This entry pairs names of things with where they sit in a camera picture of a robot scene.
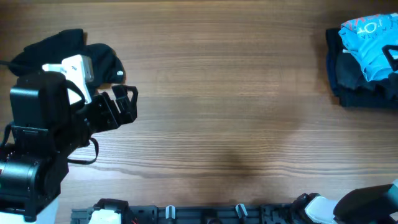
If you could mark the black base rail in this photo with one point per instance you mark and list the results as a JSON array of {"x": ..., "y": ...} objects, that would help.
[{"x": 240, "y": 213}]

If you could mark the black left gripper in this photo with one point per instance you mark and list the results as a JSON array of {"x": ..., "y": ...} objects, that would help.
[{"x": 128, "y": 108}]

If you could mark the folded black shirt white letters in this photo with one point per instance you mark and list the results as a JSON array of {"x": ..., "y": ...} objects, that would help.
[{"x": 348, "y": 83}]

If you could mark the crumpled black garment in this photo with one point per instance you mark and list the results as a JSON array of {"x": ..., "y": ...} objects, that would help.
[{"x": 107, "y": 67}]

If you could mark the light blue t-shirt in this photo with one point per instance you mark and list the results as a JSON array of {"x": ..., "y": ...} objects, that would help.
[{"x": 364, "y": 39}]

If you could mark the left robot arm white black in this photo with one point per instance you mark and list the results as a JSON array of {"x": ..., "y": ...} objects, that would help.
[{"x": 50, "y": 121}]

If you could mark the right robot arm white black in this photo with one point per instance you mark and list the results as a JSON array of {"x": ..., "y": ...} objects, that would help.
[{"x": 366, "y": 205}]

